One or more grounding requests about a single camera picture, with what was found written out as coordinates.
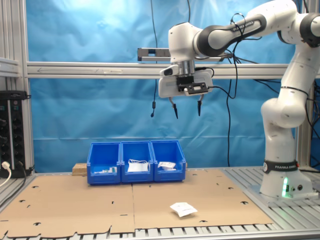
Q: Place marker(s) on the short aluminium profile bar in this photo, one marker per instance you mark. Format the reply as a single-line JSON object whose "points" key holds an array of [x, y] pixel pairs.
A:
{"points": [[160, 53]]}

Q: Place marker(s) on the long aluminium frame beam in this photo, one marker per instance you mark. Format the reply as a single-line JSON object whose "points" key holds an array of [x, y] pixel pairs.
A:
{"points": [[100, 70]]}

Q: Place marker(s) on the blue bin with masks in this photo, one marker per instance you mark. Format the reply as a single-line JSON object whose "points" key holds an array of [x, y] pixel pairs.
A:
{"points": [[136, 150]]}

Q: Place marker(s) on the blue bin with green packets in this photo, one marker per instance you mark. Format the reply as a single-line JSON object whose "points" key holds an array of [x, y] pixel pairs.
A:
{"points": [[103, 152]]}

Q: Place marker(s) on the clear packet with green item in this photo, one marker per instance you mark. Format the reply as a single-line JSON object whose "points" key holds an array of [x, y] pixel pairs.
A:
{"points": [[112, 170], [100, 172]]}

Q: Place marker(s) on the clear gauze pad packet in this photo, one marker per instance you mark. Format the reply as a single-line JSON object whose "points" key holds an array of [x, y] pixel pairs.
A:
{"points": [[170, 169]]}

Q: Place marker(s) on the white printed gauze packet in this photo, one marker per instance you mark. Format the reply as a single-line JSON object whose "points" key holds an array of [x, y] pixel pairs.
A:
{"points": [[166, 164], [183, 208]]}

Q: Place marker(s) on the brown cardboard sheet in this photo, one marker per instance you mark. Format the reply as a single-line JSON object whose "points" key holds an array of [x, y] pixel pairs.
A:
{"points": [[62, 207], [212, 195]]}

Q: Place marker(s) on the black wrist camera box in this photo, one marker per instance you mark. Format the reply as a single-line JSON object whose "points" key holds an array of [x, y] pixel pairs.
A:
{"points": [[197, 88]]}

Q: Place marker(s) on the aluminium frame post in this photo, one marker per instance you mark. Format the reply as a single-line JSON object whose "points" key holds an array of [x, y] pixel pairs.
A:
{"points": [[303, 140], [17, 37]]}

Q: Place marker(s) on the blue bin with gauze packets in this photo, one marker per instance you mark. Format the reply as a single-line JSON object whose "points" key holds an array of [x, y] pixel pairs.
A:
{"points": [[167, 150]]}

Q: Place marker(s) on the black socket strip tower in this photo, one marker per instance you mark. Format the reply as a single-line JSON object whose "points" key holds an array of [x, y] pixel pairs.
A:
{"points": [[16, 125]]}

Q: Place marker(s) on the pale green surgical mask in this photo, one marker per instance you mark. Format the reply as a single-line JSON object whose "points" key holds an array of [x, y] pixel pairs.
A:
{"points": [[137, 167]]}

